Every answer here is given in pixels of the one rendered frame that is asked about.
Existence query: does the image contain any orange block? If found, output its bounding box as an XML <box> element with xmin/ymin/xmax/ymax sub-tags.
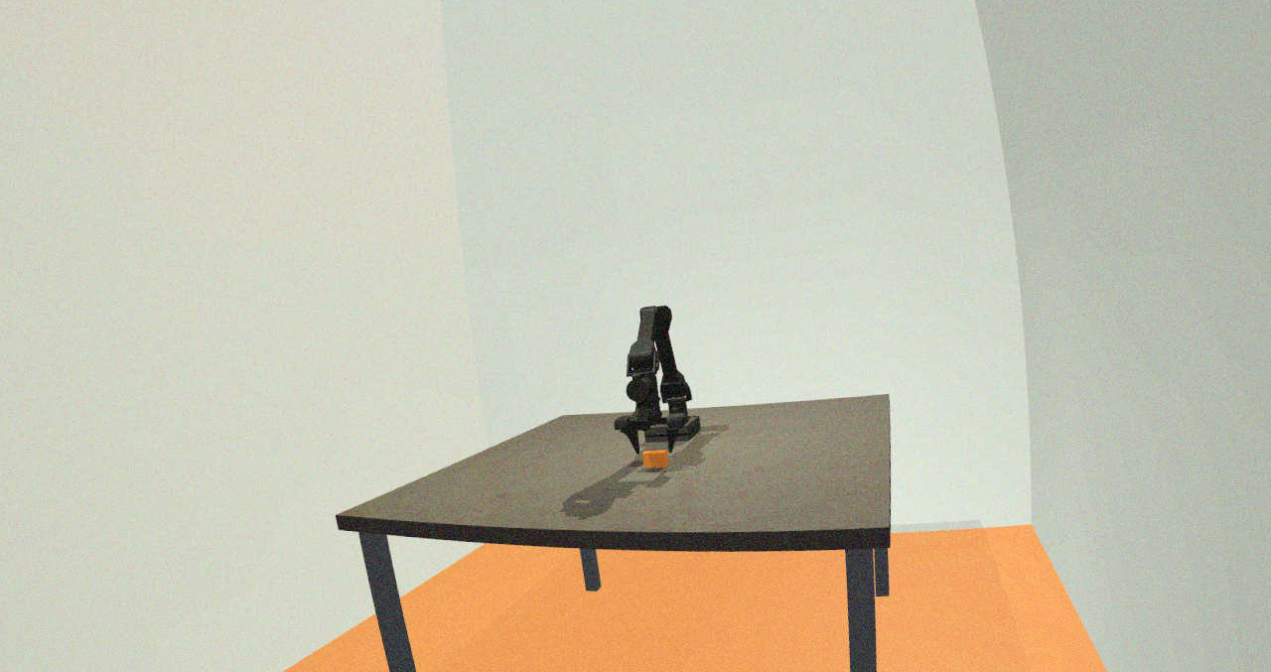
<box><xmin>642</xmin><ymin>451</ymin><xmax>669</xmax><ymax>467</ymax></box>

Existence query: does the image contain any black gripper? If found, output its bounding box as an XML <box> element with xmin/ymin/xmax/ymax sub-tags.
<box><xmin>614</xmin><ymin>395</ymin><xmax>688</xmax><ymax>454</ymax></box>

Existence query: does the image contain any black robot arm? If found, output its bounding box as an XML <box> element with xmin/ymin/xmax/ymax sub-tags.
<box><xmin>627</xmin><ymin>306</ymin><xmax>691</xmax><ymax>432</ymax></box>

